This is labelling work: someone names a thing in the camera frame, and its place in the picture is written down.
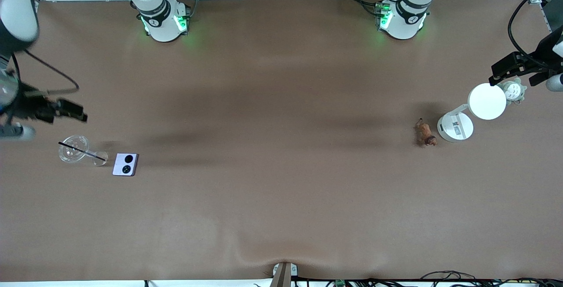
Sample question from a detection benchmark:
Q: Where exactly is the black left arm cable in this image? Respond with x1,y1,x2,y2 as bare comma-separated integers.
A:
508,0,563,70

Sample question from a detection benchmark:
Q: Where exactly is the black floor cable bundle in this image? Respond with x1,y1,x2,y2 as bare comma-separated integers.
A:
420,270,563,287

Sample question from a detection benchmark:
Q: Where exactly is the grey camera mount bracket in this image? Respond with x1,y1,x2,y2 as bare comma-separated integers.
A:
270,261,299,287

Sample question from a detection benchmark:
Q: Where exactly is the white round desk lamp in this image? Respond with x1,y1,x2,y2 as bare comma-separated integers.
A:
437,83,508,143

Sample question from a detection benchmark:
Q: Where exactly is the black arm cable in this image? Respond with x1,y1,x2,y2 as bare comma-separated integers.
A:
508,0,563,70
12,51,80,96

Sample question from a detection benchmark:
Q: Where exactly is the brown lion statue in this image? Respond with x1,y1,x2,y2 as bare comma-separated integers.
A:
415,118,438,147

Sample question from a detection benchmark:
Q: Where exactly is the white folding phone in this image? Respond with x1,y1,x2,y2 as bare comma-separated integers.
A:
112,153,139,177

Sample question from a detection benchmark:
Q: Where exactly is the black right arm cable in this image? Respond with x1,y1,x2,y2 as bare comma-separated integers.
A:
12,51,80,96

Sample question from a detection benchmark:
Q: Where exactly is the black drinking straw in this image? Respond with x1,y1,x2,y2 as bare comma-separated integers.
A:
58,141,107,162

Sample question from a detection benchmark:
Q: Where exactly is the white green plush toy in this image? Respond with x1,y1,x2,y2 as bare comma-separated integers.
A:
501,77,527,105

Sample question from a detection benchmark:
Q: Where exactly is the clear plastic cup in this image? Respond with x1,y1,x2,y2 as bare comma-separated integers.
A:
58,135,109,167

